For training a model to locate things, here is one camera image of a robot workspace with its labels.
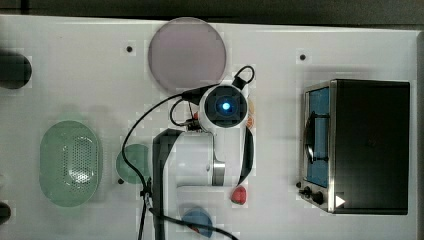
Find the green oval strainer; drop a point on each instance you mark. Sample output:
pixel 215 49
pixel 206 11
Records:
pixel 69 164

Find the green round plate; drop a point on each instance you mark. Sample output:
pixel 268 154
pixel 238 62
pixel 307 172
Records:
pixel 137 157

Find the black cylinder upper left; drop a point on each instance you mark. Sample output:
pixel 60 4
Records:
pixel 15 70

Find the steel toaster oven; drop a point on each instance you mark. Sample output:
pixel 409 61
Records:
pixel 355 147

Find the purple round plate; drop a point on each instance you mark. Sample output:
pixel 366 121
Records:
pixel 186 53

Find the blue round bowl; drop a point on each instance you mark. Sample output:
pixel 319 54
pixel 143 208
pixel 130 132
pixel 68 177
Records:
pixel 199 216

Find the toy orange half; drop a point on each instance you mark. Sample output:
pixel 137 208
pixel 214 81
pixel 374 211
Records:
pixel 251 115

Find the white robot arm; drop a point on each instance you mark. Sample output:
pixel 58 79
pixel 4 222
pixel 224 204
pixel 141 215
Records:
pixel 218 153

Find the black object lower left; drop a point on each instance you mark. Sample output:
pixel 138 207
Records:
pixel 5 213

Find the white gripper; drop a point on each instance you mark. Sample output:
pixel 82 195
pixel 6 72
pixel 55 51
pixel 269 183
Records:
pixel 223 108

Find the red toy strawberry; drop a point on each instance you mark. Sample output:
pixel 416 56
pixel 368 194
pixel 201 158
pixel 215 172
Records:
pixel 239 195

